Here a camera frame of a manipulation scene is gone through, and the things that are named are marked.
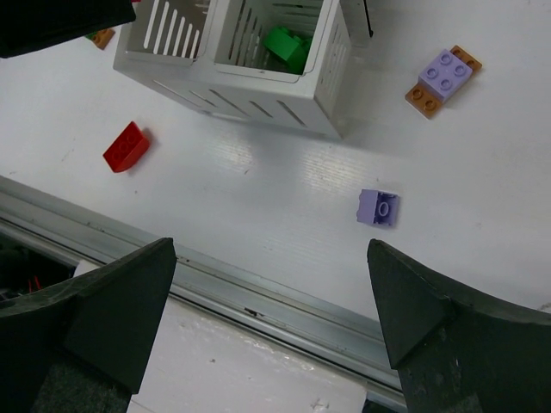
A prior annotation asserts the purple hollow lego brick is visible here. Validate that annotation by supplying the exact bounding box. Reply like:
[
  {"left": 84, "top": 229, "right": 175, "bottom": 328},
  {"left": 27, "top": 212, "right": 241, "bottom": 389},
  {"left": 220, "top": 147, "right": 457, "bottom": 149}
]
[{"left": 356, "top": 189, "right": 400, "bottom": 227}]

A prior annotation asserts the green lego brick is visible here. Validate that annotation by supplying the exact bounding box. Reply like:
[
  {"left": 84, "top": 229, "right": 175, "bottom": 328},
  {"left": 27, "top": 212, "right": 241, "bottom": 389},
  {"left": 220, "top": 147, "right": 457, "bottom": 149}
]
[{"left": 263, "top": 27, "right": 313, "bottom": 75}]

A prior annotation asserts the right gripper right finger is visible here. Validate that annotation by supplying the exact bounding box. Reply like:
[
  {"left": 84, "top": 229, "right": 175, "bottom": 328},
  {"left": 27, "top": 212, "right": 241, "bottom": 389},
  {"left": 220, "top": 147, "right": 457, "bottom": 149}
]
[{"left": 367, "top": 239, "right": 550, "bottom": 412}]

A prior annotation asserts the orange lego plate right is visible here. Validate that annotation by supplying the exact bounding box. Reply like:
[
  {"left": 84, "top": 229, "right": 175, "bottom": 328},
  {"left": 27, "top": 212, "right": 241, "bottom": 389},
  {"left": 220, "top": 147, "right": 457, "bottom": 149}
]
[{"left": 405, "top": 45, "right": 483, "bottom": 119}]

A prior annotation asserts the orange lego plate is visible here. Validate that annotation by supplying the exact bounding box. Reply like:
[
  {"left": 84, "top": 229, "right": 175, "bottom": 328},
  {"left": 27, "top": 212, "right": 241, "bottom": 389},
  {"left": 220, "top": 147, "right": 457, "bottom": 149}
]
[
  {"left": 405, "top": 45, "right": 483, "bottom": 119},
  {"left": 92, "top": 28, "right": 115, "bottom": 50}
]

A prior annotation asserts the red rectangular lego brick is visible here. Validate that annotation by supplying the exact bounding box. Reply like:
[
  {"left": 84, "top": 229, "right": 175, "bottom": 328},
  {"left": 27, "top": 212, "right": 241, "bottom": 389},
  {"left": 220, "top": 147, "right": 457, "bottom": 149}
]
[{"left": 103, "top": 121, "right": 151, "bottom": 173}]

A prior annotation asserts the aluminium rail frame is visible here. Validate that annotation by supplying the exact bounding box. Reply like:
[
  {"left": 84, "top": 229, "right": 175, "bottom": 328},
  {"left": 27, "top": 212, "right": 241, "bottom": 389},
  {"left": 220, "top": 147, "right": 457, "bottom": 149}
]
[{"left": 1, "top": 177, "right": 407, "bottom": 412}]

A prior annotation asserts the white container pair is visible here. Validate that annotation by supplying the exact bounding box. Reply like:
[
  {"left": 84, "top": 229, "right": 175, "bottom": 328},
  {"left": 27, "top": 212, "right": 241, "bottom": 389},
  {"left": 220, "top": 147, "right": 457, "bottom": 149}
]
[{"left": 114, "top": 1, "right": 351, "bottom": 139}]

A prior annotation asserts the orange lego plate left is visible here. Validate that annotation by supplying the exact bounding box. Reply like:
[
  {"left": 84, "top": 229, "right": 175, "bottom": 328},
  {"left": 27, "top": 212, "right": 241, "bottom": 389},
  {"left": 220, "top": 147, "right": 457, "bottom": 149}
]
[{"left": 92, "top": 28, "right": 115, "bottom": 50}]

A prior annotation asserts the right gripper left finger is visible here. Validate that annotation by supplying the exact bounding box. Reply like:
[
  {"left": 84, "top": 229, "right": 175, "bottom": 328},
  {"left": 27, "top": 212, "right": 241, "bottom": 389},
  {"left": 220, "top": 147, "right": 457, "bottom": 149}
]
[{"left": 1, "top": 237, "right": 176, "bottom": 412}]

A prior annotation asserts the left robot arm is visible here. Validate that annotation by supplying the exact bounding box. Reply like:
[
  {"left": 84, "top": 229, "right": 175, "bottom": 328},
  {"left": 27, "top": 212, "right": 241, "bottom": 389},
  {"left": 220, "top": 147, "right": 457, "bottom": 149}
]
[{"left": 1, "top": 0, "right": 136, "bottom": 59}]

